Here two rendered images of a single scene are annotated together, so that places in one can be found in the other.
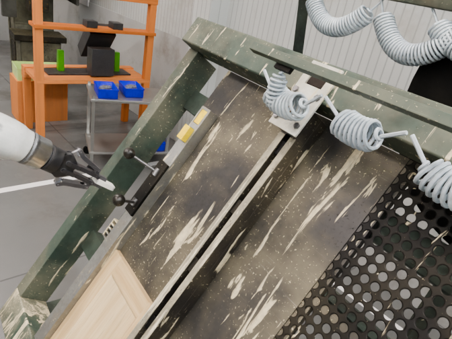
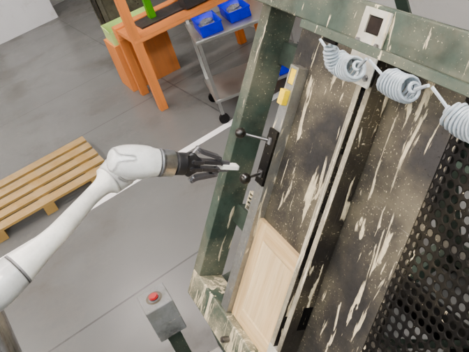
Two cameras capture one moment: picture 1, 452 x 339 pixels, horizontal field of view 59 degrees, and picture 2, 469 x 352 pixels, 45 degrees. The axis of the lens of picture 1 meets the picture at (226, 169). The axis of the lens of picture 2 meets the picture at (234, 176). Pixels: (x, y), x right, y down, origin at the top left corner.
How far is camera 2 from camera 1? 0.63 m
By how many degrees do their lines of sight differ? 22
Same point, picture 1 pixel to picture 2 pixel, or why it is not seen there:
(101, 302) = (262, 265)
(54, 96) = (157, 47)
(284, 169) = (372, 116)
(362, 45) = not seen: outside the picture
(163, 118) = (262, 81)
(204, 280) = (333, 229)
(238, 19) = not seen: outside the picture
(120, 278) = (271, 242)
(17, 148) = (152, 167)
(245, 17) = not seen: outside the picture
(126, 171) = (246, 142)
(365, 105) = (415, 46)
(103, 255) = (251, 225)
